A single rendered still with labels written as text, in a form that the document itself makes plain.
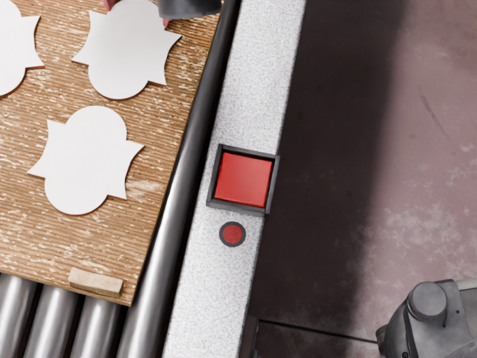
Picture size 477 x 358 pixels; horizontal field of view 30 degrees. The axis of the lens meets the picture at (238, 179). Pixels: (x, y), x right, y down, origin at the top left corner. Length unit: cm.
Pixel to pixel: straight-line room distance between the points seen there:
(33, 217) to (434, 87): 138
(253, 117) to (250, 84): 5
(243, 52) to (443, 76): 117
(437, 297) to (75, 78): 86
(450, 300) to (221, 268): 79
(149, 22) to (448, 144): 119
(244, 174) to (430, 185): 111
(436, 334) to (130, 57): 88
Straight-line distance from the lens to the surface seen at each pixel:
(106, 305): 102
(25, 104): 109
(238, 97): 111
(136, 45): 110
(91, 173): 104
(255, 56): 114
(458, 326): 173
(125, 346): 101
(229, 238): 104
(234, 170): 105
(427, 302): 168
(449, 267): 206
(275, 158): 106
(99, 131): 106
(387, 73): 222
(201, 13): 54
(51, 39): 113
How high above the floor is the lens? 190
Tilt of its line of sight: 68 degrees down
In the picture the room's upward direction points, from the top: 9 degrees clockwise
